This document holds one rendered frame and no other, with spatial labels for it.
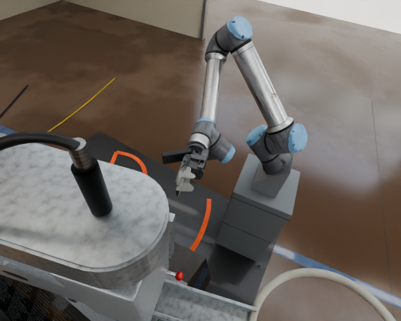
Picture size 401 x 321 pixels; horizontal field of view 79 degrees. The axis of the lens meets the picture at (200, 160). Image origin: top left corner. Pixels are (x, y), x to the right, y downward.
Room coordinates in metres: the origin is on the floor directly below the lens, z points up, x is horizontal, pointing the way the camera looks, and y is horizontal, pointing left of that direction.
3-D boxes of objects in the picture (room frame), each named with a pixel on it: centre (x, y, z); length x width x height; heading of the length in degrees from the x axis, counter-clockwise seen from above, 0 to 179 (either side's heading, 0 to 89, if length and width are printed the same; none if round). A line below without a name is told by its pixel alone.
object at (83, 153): (0.22, 0.17, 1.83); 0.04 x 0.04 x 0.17
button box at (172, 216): (0.32, 0.09, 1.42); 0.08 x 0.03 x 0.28; 81
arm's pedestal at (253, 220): (1.07, -0.49, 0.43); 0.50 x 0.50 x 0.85; 73
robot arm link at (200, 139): (0.69, 0.02, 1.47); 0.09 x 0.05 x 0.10; 82
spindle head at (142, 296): (0.24, 0.25, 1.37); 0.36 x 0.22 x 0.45; 81
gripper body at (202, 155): (0.61, 0.02, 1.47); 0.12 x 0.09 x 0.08; 172
